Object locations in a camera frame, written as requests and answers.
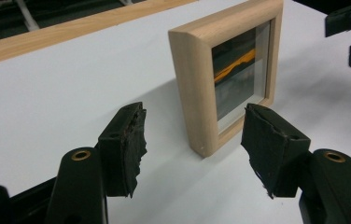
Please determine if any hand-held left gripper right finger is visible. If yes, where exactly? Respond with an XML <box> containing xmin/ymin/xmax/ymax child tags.
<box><xmin>240</xmin><ymin>103</ymin><xmax>312</xmax><ymax>200</ymax></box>

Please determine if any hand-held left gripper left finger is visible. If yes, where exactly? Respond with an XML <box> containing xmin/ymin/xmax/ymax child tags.
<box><xmin>97</xmin><ymin>101</ymin><xmax>148</xmax><ymax>199</ymax></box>

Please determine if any wooden photo frame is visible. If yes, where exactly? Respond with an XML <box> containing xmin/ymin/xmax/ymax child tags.
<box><xmin>167</xmin><ymin>0</ymin><xmax>285</xmax><ymax>159</ymax></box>

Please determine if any white table cover sheet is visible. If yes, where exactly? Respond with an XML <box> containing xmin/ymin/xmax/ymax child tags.
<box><xmin>0</xmin><ymin>0</ymin><xmax>351</xmax><ymax>224</ymax></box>

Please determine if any white metal stand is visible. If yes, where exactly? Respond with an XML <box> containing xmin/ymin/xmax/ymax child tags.
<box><xmin>14</xmin><ymin>0</ymin><xmax>41</xmax><ymax>32</ymax></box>

